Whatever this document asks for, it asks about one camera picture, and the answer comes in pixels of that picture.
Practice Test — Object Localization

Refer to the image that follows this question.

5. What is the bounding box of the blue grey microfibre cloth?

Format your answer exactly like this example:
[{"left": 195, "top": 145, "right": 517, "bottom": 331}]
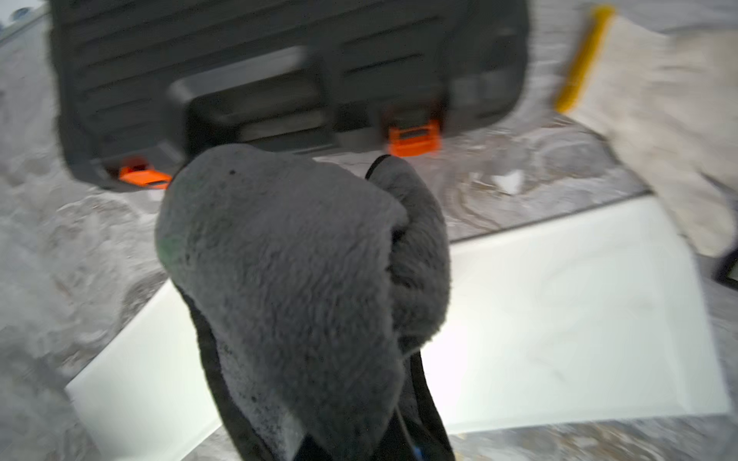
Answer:
[{"left": 155, "top": 144, "right": 454, "bottom": 460}]

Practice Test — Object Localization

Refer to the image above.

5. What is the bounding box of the white drawing tablet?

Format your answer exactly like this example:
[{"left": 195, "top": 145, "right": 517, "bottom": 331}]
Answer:
[{"left": 66, "top": 196, "right": 732, "bottom": 460}]

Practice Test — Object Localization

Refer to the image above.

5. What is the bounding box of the black plastic tool case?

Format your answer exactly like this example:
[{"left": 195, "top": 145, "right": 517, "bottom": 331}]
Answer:
[{"left": 49, "top": 0, "right": 530, "bottom": 192}]

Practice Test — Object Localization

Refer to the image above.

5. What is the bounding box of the white knitted glove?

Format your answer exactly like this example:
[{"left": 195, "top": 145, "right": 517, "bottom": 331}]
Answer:
[{"left": 555, "top": 5, "right": 737, "bottom": 257}]

